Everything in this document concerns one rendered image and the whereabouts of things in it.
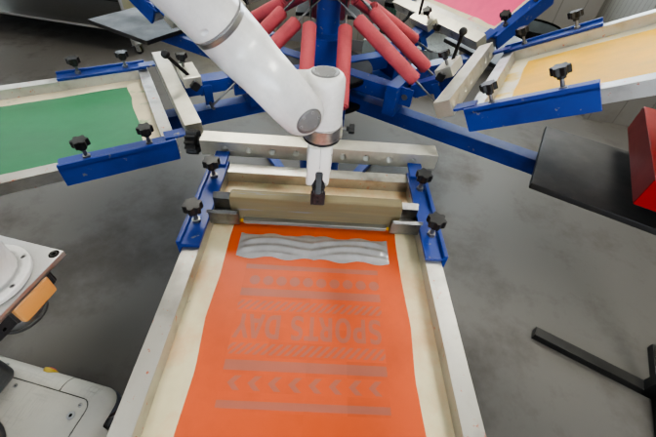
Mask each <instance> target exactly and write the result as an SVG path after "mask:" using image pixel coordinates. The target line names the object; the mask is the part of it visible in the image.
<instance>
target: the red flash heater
mask: <svg viewBox="0 0 656 437"><path fill-rule="evenodd" d="M628 140H629V153H630V167H631V180H632V194H633V204H635V205H638V206H641V207H642V208H645V209H648V210H651V211H654V212H656V109H653V108H650V107H646V106H645V107H644V108H643V109H642V110H641V111H640V113H639V114H638V115H637V116H636V118H635V119H634V121H633V122H632V123H631V125H630V126H629V127H628Z"/></svg>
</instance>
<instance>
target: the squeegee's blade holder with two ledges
mask: <svg viewBox="0 0 656 437"><path fill-rule="evenodd" d="M243 222H244V223H257V224H274V225H291V226H307V227H324V228H341V229H357V230H374V231H386V226H385V225H384V224H369V223H352V222H335V221H319V220H302V219H286V218H254V217H244V220H243Z"/></svg>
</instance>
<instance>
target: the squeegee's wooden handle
mask: <svg viewBox="0 0 656 437"><path fill-rule="evenodd" d="M229 204H230V209H231V210H232V211H238V212H239V217H240V218H241V219H244V217H254V218H270V219H302V220H319V221H335V222H352V223H369V224H384V225H385V226H386V227H390V224H391V221H392V220H399V219H400V216H401V213H402V209H403V206H402V201H401V199H387V198H371V197H355V196H339V195H325V202H324V205H323V206H321V205H311V204H310V194H307V193H292V192H275V191H260V190H244V189H232V190H231V191H230V194H229Z"/></svg>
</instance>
